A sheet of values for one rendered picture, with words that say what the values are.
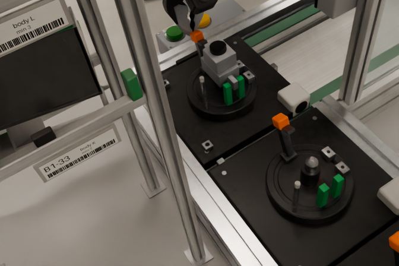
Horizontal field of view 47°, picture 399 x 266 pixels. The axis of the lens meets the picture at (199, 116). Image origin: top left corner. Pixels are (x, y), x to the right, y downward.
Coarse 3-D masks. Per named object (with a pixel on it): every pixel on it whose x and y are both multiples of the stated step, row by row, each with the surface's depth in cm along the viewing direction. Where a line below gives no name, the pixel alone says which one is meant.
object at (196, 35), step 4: (192, 32) 88; (196, 32) 87; (200, 32) 87; (192, 36) 87; (196, 36) 87; (200, 36) 87; (192, 40) 88; (196, 40) 87; (200, 40) 87; (204, 40) 86; (196, 44) 88; (200, 44) 86; (204, 44) 86; (200, 48) 89; (200, 52) 89; (200, 56) 90
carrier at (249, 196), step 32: (320, 128) 83; (256, 160) 80; (288, 160) 76; (320, 160) 77; (352, 160) 78; (224, 192) 77; (256, 192) 76; (288, 192) 74; (320, 192) 69; (352, 192) 73; (384, 192) 72; (256, 224) 73; (288, 224) 72; (320, 224) 72; (352, 224) 71; (384, 224) 71; (288, 256) 69; (320, 256) 69
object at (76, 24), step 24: (72, 24) 46; (24, 48) 44; (48, 48) 45; (72, 48) 45; (0, 72) 44; (24, 72) 45; (48, 72) 45; (72, 72) 46; (0, 96) 45; (24, 96) 46; (48, 96) 46; (72, 96) 47; (0, 120) 46; (24, 120) 47
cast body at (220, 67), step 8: (216, 40) 82; (208, 48) 82; (216, 48) 81; (224, 48) 81; (208, 56) 81; (216, 56) 81; (224, 56) 81; (232, 56) 81; (208, 64) 83; (216, 64) 80; (224, 64) 81; (232, 64) 82; (208, 72) 85; (216, 72) 82; (224, 72) 82; (232, 72) 83; (216, 80) 84; (224, 80) 83; (232, 80) 82; (232, 88) 84
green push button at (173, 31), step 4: (168, 28) 104; (172, 28) 104; (176, 28) 104; (168, 32) 103; (172, 32) 103; (176, 32) 103; (180, 32) 103; (168, 36) 103; (172, 36) 102; (176, 36) 102; (180, 36) 103
